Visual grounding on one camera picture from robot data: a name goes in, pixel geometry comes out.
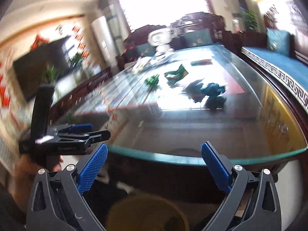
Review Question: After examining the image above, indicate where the yellow round trash bin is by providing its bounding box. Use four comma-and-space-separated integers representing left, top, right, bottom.
105, 194, 189, 230

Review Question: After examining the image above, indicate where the person's left hand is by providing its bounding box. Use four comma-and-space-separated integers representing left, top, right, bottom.
10, 154, 64, 213

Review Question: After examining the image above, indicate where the dark wooden tv cabinet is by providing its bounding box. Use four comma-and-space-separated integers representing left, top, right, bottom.
49, 67, 112, 125

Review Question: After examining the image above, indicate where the green plant in vase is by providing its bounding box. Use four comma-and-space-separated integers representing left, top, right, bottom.
69, 52, 84, 74

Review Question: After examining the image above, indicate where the flat screen television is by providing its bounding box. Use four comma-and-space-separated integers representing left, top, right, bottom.
13, 35, 75, 101

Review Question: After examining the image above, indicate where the crumpled green paper ball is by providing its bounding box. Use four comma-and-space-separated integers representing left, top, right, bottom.
145, 74, 159, 90

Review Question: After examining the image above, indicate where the red chinese knot decoration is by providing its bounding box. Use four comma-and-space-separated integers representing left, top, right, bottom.
72, 25, 89, 59

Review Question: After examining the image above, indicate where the crumpled white patterned paper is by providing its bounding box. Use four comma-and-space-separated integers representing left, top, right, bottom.
132, 56, 153, 74

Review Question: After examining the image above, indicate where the crumpled dark teal paper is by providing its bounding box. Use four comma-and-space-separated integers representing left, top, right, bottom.
182, 80, 227, 110

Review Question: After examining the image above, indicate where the flattened green wrapper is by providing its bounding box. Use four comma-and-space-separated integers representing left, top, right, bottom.
164, 65, 188, 87

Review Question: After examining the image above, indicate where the left teal back cushion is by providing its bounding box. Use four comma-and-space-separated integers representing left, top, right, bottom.
136, 43, 156, 57

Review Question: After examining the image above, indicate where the teal cushion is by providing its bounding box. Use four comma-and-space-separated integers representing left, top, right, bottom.
136, 43, 156, 57
183, 29, 213, 48

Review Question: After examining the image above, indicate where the white standing air conditioner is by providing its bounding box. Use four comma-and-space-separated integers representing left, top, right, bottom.
91, 16, 119, 74

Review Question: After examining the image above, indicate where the white toy robot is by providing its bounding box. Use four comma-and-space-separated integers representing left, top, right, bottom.
148, 28, 174, 56

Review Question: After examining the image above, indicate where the carved wooden side sofa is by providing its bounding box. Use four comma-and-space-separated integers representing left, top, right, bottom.
240, 4, 308, 114

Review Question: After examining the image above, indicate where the right teal back cushion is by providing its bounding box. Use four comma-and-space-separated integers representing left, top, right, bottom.
183, 29, 213, 48

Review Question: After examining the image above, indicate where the carved wooden back sofa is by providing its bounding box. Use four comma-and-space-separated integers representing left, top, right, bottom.
116, 12, 226, 71

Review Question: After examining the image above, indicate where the blue cushion near corner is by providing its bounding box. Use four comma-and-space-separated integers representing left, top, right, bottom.
267, 28, 291, 57

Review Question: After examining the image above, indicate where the potted green corner plant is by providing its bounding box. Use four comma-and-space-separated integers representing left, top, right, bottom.
243, 10, 259, 32

